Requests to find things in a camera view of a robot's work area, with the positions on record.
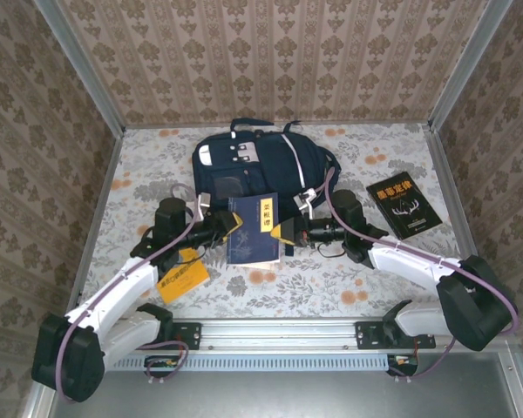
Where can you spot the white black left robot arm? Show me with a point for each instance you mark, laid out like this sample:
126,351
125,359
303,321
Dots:
83,361

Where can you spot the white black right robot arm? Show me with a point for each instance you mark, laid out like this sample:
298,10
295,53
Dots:
466,305

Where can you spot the aluminium side rail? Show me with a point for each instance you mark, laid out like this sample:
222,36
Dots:
109,174
438,148

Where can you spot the navy book vertical yellow label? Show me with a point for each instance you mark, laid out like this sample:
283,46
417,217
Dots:
253,235

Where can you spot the navy blue backpack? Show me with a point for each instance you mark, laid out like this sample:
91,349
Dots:
279,170

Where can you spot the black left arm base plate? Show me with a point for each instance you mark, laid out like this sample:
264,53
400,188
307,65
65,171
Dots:
192,335

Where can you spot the yellow book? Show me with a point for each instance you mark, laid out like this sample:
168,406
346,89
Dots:
183,283

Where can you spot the aluminium table edge rail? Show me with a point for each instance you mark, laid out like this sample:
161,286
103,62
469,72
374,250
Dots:
279,331

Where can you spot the black book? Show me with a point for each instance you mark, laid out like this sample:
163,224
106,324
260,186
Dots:
403,206

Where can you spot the aluminium corner post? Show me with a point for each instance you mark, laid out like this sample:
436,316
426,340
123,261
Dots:
466,69
83,74

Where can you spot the grey metal panel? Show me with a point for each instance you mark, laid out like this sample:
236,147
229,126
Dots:
266,396

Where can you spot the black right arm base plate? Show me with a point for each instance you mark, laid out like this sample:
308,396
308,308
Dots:
366,335

